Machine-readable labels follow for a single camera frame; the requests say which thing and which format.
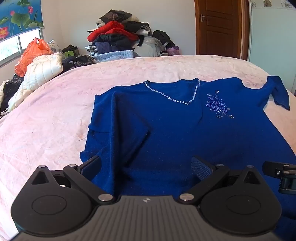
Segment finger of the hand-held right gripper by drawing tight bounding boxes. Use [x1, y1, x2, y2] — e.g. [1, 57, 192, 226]
[262, 161, 296, 194]

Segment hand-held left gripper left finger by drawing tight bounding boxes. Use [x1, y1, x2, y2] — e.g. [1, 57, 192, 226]
[30, 155, 114, 205]

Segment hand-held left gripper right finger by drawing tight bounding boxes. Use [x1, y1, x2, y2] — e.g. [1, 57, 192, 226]
[179, 155, 264, 205]

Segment blue beaded sweater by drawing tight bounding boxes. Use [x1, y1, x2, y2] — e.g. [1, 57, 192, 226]
[80, 76, 296, 239]

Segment pink blanket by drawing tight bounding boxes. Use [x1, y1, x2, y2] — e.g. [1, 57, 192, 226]
[0, 54, 296, 241]

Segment leopard print cloth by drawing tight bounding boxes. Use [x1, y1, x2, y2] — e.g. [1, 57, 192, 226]
[62, 54, 95, 70]

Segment white quilted pillow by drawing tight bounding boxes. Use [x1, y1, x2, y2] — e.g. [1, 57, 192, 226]
[8, 52, 64, 112]

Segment black and white patterned cloth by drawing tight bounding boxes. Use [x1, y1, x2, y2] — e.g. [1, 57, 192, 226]
[0, 74, 25, 120]

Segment light blue quilted cloth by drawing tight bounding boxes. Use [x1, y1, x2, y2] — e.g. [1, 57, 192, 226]
[91, 50, 141, 63]

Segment green and black bag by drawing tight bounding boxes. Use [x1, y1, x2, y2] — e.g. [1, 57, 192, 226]
[62, 45, 78, 58]

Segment dark blue garment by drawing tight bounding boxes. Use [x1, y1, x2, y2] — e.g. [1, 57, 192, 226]
[94, 42, 121, 55]

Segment floral pillow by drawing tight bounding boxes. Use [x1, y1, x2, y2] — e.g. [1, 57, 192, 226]
[47, 39, 63, 53]

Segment orange plastic bag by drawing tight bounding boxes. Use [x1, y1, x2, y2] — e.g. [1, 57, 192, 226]
[14, 37, 54, 77]

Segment clear plastic bag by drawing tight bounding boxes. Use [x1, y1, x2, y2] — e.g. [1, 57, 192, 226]
[139, 36, 165, 57]

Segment white sliding wardrobe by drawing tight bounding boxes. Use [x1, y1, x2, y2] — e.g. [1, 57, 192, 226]
[248, 0, 296, 96]

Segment red garment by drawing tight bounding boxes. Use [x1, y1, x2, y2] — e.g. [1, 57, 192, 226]
[87, 20, 139, 42]

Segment brown wooden door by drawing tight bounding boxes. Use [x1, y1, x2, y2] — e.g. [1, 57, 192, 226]
[194, 0, 250, 61]

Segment window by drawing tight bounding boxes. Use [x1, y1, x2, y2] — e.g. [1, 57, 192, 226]
[0, 29, 45, 67]

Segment black and white garment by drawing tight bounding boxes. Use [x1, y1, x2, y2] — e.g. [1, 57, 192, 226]
[125, 20, 151, 39]

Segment dark brown garment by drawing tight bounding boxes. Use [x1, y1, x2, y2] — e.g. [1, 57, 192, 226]
[99, 9, 132, 24]

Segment lotus print roller blind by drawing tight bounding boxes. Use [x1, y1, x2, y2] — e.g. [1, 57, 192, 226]
[0, 0, 44, 42]

